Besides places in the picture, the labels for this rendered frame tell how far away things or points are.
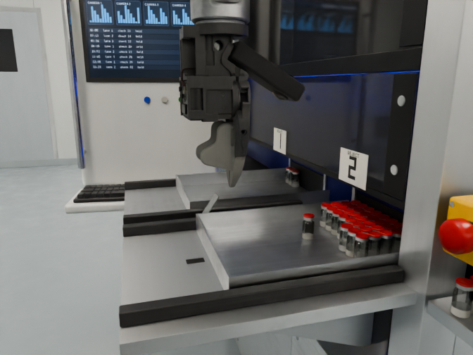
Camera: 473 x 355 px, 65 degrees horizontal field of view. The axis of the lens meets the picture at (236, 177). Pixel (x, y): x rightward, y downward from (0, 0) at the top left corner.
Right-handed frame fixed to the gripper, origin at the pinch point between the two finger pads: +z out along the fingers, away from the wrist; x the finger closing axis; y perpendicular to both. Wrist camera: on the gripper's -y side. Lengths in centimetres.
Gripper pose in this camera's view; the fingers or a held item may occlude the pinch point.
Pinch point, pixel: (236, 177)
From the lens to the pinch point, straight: 53.0
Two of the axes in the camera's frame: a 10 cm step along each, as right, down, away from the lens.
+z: 0.0, 9.7, 2.4
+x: 2.7, 2.3, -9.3
